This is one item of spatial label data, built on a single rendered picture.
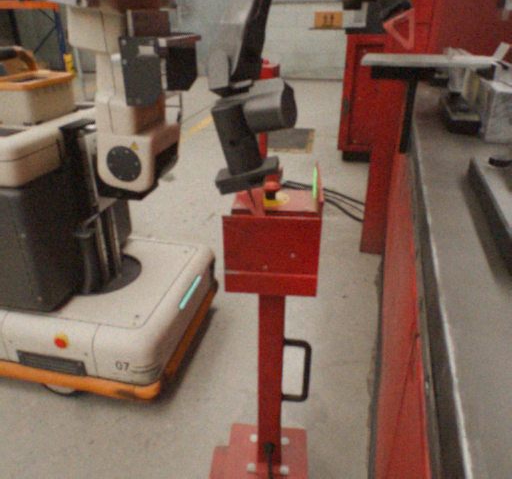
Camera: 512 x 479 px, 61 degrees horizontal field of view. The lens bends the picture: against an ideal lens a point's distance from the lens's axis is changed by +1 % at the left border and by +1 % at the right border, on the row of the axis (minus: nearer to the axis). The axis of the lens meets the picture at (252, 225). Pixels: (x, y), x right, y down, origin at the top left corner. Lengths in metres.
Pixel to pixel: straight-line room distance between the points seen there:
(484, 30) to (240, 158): 1.49
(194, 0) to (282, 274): 8.14
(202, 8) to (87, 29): 7.46
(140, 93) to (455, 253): 0.86
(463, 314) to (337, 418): 1.09
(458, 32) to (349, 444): 1.53
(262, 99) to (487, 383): 0.45
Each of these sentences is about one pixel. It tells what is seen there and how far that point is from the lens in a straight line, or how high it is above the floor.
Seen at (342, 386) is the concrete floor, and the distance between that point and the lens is 1.55.
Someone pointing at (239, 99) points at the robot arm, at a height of 0.98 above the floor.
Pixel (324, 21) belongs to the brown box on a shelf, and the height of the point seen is 1.04.
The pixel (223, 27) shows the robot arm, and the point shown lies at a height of 1.08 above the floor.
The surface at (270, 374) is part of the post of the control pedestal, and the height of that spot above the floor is 0.41.
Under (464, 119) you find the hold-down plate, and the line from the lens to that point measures 1.00.
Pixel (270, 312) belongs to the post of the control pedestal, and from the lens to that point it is 0.87.
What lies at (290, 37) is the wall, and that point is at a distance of 8.35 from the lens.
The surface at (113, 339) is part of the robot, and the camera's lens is 1.33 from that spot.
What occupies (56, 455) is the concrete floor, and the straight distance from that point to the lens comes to 1.46.
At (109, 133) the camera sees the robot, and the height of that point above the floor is 0.81.
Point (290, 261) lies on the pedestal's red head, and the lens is 0.72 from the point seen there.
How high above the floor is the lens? 1.10
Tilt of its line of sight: 26 degrees down
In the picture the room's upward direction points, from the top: straight up
